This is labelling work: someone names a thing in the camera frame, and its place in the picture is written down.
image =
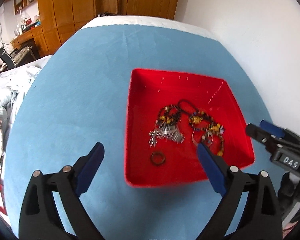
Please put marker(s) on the black office chair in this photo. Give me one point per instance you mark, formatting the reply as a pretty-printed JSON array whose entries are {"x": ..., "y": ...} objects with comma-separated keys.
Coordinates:
[{"x": 7, "y": 57}]

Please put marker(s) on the wooden desk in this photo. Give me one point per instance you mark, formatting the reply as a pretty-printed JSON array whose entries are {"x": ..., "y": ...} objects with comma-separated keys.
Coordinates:
[{"x": 30, "y": 40}]

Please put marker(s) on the grey quilt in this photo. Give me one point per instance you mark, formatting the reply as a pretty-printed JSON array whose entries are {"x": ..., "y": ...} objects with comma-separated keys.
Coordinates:
[{"x": 12, "y": 85}]

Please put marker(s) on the red box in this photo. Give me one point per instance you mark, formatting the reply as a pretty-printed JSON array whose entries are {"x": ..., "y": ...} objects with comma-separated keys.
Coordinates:
[{"x": 28, "y": 22}]

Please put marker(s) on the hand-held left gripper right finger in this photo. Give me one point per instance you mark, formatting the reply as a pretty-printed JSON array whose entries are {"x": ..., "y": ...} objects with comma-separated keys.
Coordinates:
[{"x": 212, "y": 170}]

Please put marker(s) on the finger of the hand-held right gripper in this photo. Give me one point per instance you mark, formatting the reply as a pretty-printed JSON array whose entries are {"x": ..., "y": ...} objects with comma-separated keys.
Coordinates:
[
  {"x": 271, "y": 127},
  {"x": 258, "y": 133}
]

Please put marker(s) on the person's right hand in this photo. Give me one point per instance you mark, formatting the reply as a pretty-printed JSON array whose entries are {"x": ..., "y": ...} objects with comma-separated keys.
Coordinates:
[{"x": 288, "y": 187}]

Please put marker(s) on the wooden wardrobe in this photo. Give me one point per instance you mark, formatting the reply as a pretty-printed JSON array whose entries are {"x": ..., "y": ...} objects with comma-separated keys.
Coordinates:
[{"x": 67, "y": 10}]

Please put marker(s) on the white underlay cloth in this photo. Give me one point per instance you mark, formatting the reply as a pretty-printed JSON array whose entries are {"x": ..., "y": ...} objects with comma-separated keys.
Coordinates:
[{"x": 140, "y": 20}]

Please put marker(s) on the blue tablecloth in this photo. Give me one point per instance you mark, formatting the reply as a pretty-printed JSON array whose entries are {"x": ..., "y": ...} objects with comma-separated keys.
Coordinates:
[{"x": 77, "y": 92}]

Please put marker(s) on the red plastic tray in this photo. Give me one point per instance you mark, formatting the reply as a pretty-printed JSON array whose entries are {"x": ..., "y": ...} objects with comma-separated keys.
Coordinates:
[{"x": 180, "y": 92}]

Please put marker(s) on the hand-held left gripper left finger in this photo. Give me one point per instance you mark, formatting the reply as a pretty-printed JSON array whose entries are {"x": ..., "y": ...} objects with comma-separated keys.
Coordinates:
[{"x": 88, "y": 172}]

